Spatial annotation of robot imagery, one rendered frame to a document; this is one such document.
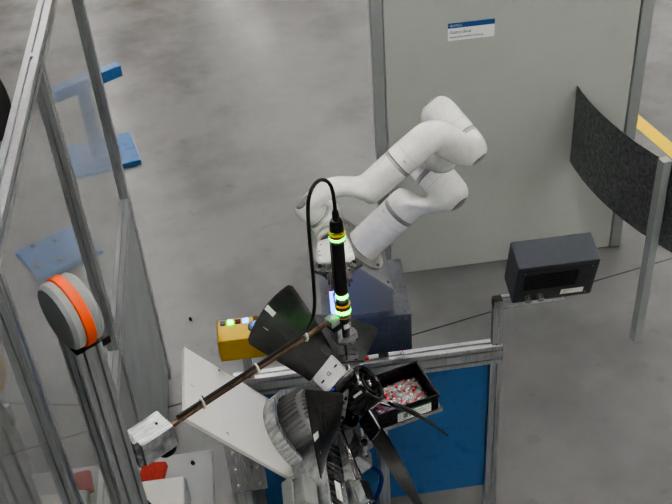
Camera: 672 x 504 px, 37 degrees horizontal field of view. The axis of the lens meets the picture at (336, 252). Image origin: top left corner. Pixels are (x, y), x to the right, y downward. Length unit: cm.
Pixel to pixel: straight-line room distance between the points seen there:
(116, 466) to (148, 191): 354
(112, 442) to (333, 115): 420
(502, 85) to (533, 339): 115
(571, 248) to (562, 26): 151
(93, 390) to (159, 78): 485
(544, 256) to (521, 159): 164
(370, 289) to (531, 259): 56
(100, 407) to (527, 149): 293
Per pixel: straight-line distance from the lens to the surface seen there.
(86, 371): 220
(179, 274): 519
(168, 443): 249
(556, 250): 321
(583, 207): 506
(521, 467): 420
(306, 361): 275
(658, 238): 439
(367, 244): 334
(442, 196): 322
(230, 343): 320
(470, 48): 442
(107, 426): 233
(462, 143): 283
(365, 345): 298
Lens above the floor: 323
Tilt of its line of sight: 39 degrees down
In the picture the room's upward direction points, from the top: 5 degrees counter-clockwise
